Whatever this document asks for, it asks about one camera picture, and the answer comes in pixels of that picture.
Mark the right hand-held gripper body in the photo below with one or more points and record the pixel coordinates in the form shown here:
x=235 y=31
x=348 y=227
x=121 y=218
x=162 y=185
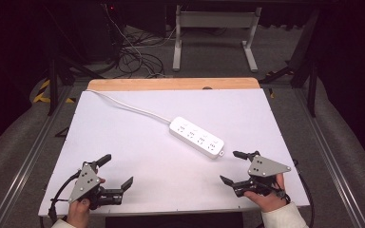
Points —
x=266 y=167

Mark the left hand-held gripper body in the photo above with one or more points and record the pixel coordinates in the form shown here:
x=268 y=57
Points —
x=84 y=183

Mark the white power strip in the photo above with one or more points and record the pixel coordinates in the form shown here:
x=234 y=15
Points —
x=196 y=136

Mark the person's left hand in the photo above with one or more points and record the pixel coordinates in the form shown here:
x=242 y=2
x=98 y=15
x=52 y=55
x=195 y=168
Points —
x=78 y=213

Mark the person's right hand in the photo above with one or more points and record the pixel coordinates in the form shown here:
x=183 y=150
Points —
x=271 y=202

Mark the white board table cover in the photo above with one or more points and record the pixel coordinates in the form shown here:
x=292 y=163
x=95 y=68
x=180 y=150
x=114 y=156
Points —
x=158 y=177

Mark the black metal stand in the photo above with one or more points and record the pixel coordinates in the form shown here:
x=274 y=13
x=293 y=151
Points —
x=304 y=63
x=54 y=85

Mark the yellow black hazard tape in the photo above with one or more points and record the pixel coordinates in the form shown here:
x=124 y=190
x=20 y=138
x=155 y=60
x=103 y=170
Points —
x=42 y=93

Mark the black equipment cabinet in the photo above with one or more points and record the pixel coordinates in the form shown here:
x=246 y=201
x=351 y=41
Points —
x=107 y=31

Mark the metal floor rail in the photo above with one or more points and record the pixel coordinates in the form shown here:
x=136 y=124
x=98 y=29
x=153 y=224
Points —
x=332 y=158
x=25 y=167

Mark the white metal stand frame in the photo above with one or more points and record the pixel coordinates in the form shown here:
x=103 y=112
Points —
x=215 y=19

